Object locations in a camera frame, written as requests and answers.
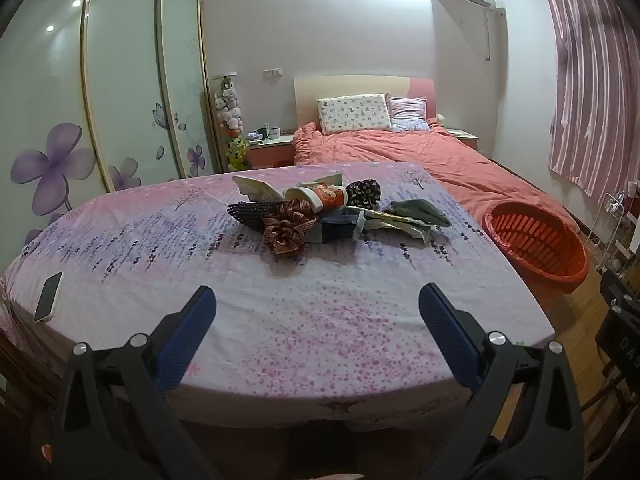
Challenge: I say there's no green cloth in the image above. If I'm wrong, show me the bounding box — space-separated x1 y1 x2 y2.
382 199 452 229

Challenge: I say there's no column of plush toys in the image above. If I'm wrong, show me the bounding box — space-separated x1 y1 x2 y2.
212 74 249 173

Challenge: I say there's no orange duvet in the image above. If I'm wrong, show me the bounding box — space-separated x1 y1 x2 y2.
291 121 581 233

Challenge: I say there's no white wire rack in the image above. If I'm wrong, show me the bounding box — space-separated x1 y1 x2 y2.
582 192 629 272

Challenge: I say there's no striped pink pillow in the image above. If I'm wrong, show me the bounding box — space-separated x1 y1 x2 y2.
386 94 431 132

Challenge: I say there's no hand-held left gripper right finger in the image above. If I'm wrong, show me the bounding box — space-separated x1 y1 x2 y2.
417 282 586 480

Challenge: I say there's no white plastic wrapper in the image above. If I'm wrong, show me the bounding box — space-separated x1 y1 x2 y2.
352 209 435 247

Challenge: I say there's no red and white paper cup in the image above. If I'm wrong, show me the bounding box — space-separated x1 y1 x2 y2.
287 184 349 214

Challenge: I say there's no plaid ribbon bow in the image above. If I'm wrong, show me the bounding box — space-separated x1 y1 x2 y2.
262 198 319 260

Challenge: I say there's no pink striped curtain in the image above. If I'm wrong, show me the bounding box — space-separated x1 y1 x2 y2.
542 0 640 205

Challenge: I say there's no black floral scrunchie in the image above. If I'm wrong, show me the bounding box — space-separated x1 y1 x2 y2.
346 178 384 209

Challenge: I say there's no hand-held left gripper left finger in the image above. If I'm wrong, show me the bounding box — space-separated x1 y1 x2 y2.
50 285 221 480

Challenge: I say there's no black mesh cloth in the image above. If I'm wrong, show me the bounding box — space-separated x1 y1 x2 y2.
227 200 282 232

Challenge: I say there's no floral pink tablecloth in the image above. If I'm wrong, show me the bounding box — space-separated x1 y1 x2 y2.
0 161 556 418

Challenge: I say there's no white nightstand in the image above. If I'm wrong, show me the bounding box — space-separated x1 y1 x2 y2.
442 127 480 154

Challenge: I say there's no orange plastic basket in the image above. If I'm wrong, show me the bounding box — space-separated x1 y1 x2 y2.
482 201 591 297

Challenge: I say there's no wardrobe with flower doors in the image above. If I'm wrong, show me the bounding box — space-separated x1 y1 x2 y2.
0 0 224 256

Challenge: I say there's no white paper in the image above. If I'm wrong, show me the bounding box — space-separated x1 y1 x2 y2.
232 172 346 206

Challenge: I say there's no blue tissue packet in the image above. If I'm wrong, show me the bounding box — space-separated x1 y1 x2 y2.
319 212 364 244

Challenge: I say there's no pink nightstand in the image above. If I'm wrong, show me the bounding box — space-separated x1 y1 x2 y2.
246 133 296 170

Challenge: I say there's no floral white pillow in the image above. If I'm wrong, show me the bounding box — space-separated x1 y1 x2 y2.
316 93 393 136

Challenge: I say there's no cream and pink headboard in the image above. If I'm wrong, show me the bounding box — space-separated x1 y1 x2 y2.
293 75 437 131

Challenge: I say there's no smartphone with white case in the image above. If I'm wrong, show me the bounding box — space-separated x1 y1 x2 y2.
33 271 65 323

